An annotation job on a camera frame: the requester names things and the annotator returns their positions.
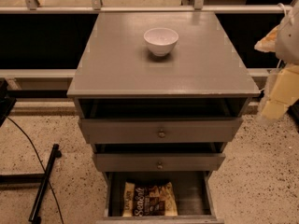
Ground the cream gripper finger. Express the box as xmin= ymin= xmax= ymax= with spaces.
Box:
xmin=259 ymin=66 xmax=299 ymax=121
xmin=254 ymin=26 xmax=278 ymax=52

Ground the brown chip bag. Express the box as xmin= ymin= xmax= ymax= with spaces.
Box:
xmin=122 ymin=182 xmax=178 ymax=217

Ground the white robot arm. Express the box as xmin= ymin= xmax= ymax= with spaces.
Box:
xmin=254 ymin=4 xmax=299 ymax=123

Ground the bottom grey drawer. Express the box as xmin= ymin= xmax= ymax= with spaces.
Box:
xmin=96 ymin=171 xmax=224 ymax=224

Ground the grey drawer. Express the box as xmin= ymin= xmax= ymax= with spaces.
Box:
xmin=96 ymin=171 xmax=224 ymax=224
xmin=79 ymin=118 xmax=242 ymax=144
xmin=93 ymin=153 xmax=225 ymax=172

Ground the grey wooden drawer cabinet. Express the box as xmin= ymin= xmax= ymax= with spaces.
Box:
xmin=66 ymin=11 xmax=262 ymax=224

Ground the top grey drawer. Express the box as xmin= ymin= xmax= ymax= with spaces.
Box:
xmin=79 ymin=118 xmax=242 ymax=144

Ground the middle grey drawer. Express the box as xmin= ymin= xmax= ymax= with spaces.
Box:
xmin=93 ymin=153 xmax=225 ymax=172

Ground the white ceramic bowl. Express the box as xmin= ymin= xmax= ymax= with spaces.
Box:
xmin=143 ymin=28 xmax=178 ymax=57

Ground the black floor stand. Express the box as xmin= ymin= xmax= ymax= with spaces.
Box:
xmin=0 ymin=144 xmax=62 ymax=224

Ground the black equipment at left edge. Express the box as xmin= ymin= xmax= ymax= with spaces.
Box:
xmin=0 ymin=79 xmax=16 ymax=127

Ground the white hanging cable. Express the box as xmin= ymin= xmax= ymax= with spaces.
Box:
xmin=277 ymin=2 xmax=289 ymax=17

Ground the metal railing frame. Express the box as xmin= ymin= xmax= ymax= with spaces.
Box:
xmin=0 ymin=0 xmax=299 ymax=91

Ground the black floor cable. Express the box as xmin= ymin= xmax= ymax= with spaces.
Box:
xmin=6 ymin=117 xmax=65 ymax=224

